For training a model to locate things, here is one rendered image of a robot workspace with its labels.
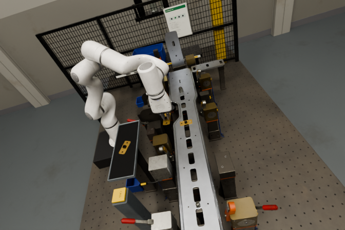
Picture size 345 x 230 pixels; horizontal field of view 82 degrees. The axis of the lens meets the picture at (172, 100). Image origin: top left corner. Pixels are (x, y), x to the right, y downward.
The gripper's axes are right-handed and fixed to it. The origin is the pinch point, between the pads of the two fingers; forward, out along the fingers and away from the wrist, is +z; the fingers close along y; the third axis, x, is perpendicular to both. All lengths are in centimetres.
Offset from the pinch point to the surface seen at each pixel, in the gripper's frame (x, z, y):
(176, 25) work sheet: 117, -2, 5
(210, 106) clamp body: 24.1, 21.2, 23.7
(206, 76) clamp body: 58, 21, 24
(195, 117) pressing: 20.1, 25.7, 12.9
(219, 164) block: -18.3, 23.0, 23.9
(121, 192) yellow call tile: -34.6, 10.2, -21.7
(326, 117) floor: 85, 125, 146
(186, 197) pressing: -32.2, 26.1, 5.4
